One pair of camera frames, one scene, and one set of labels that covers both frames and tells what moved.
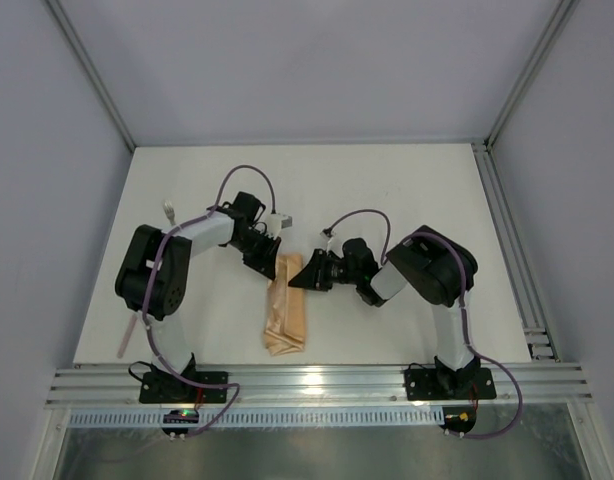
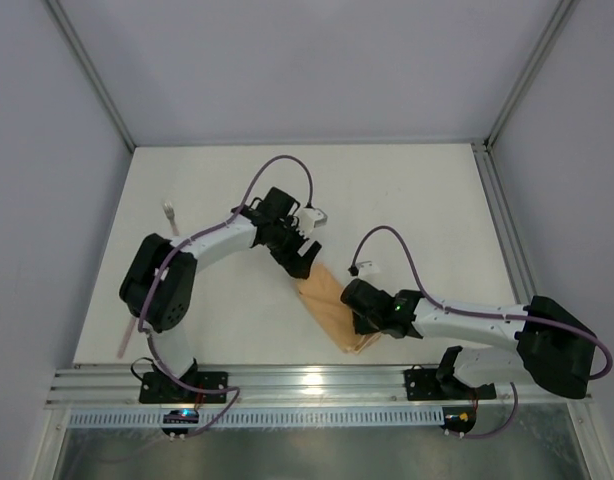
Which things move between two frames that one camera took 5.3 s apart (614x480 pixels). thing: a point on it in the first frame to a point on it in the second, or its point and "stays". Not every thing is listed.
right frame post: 557,27 stays
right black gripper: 322,270 to 366,323
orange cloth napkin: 285,327 to 322,295
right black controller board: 459,418 stays
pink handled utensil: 126,336 stays
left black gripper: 260,245 to 291,248
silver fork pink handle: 169,211 stays
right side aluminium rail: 521,278 stays
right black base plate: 426,384 stays
